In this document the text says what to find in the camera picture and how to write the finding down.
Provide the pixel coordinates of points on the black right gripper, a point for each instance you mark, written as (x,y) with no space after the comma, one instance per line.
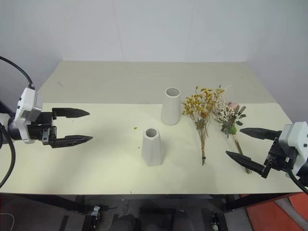
(281,156)

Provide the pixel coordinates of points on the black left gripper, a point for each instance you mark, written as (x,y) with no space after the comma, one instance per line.
(39,130)

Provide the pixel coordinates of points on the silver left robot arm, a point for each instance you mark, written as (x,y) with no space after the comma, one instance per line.
(10,131)

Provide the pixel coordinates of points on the white faceted vase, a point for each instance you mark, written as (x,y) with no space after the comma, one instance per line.
(152,151)

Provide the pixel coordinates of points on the white round tapered vase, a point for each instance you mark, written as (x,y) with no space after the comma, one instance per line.
(170,110)

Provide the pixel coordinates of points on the pink and white flower bunch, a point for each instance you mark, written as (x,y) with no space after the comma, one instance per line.
(228,115)

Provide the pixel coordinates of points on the cream table cover sheet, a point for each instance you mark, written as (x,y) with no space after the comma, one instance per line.
(96,163)

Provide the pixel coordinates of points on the yellow dried flower bunch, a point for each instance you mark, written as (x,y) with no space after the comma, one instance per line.
(201,106)

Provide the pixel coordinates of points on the orange floor mat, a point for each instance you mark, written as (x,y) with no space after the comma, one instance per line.
(284,214)

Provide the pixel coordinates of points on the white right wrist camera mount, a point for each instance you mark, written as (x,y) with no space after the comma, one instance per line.
(297,137)

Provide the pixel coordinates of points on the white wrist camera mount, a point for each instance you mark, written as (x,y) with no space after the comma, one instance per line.
(25,106)
(297,137)

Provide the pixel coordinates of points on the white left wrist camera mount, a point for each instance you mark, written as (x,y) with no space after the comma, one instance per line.
(25,106)

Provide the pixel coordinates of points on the black metal table frame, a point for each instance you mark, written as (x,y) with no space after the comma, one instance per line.
(60,201)

